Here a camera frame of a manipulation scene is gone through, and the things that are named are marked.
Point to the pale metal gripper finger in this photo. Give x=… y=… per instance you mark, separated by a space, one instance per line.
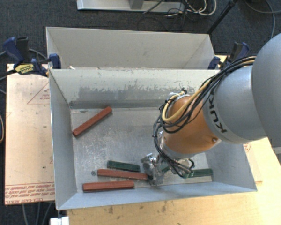
x=157 y=179
x=147 y=165

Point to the dark green flat block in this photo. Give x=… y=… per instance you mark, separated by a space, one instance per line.
x=123 y=166
x=202 y=172

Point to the red-brown flat block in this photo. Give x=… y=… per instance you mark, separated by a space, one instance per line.
x=121 y=174
x=92 y=124
x=107 y=186

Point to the grey metal bin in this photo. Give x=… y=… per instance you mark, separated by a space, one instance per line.
x=121 y=135

